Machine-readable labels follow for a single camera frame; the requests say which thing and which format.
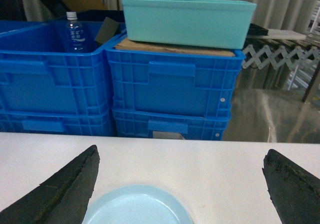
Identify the blue crate top middle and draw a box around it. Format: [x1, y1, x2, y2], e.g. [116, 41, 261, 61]
[0, 21, 113, 116]

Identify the expandable roller conveyor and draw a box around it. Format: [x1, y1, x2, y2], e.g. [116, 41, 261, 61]
[242, 38, 320, 70]

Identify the blue crate bottom middle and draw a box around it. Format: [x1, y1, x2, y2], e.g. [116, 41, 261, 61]
[0, 110, 116, 136]

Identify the teal plastic bin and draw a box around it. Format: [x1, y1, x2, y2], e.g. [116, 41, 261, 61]
[121, 0, 256, 49]

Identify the blue crate top right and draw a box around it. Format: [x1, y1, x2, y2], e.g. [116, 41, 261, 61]
[106, 37, 245, 118]

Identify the blue crate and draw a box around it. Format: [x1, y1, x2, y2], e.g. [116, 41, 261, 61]
[0, 21, 113, 116]
[0, 110, 116, 136]
[106, 37, 245, 118]
[112, 108, 231, 140]

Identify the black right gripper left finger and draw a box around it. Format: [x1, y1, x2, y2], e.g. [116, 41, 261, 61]
[0, 145, 100, 223]

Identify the blue crate bottom right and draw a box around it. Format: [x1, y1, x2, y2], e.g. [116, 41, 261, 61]
[112, 108, 231, 140]

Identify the black foam block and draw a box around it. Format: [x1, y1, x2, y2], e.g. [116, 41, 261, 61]
[94, 17, 121, 47]

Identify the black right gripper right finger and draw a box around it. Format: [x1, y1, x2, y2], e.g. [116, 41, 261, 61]
[262, 149, 320, 223]

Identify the light blue round tray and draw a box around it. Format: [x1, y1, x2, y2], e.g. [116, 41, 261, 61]
[82, 184, 193, 223]

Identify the clear water bottle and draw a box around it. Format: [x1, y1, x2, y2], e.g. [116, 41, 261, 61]
[65, 12, 87, 53]

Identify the brown cardboard sheet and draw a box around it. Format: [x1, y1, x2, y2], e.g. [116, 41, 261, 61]
[115, 38, 236, 57]

